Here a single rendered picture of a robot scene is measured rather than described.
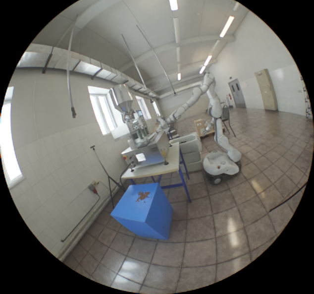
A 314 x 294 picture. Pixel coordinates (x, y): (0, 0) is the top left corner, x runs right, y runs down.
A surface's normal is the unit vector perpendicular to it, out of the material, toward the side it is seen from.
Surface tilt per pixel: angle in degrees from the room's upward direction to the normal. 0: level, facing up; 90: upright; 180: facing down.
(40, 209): 90
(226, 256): 0
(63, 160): 90
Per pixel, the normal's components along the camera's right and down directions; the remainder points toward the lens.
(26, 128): 0.90, -0.31
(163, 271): -0.37, -0.91
